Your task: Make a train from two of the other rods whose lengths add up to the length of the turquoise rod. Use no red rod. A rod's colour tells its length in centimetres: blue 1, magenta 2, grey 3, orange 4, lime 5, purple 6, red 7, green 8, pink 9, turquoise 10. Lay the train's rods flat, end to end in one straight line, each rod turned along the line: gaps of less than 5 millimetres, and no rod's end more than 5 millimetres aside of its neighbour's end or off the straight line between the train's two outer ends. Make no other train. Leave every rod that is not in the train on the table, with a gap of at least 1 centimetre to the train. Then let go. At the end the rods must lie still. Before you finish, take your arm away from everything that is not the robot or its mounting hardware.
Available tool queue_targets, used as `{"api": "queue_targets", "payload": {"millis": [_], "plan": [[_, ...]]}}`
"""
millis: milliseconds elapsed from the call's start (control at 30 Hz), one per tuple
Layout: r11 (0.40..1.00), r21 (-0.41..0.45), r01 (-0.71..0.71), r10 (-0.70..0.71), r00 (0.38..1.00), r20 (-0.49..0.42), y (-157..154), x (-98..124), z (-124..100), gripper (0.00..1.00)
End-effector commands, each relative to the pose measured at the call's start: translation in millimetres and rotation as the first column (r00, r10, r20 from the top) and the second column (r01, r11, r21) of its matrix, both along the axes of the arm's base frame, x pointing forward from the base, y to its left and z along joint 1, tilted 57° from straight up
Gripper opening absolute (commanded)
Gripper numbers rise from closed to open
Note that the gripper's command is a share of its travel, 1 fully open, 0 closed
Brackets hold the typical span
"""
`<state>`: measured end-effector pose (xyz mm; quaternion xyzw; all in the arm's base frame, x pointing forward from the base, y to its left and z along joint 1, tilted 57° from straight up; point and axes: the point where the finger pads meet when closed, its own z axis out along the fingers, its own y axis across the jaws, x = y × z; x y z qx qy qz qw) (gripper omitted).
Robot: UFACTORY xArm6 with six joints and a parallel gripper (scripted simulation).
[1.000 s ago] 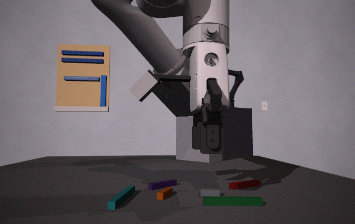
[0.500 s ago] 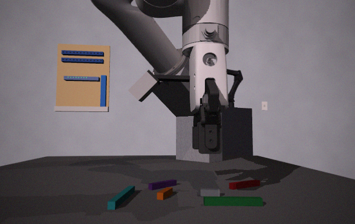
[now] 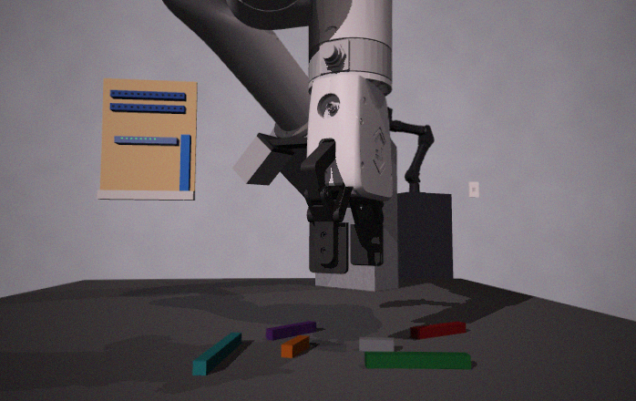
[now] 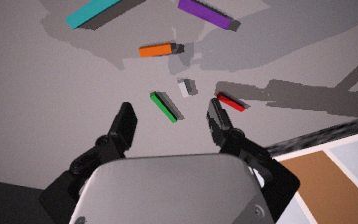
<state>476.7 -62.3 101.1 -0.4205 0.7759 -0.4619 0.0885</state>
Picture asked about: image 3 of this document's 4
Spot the purple rod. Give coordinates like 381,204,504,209
266,321,316,341

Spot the dark red rod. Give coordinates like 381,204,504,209
410,322,466,340

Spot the turquoise rod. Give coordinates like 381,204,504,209
192,333,241,375

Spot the green rod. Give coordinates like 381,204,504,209
364,352,471,369

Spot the orange rectangular bar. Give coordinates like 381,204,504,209
282,335,309,358

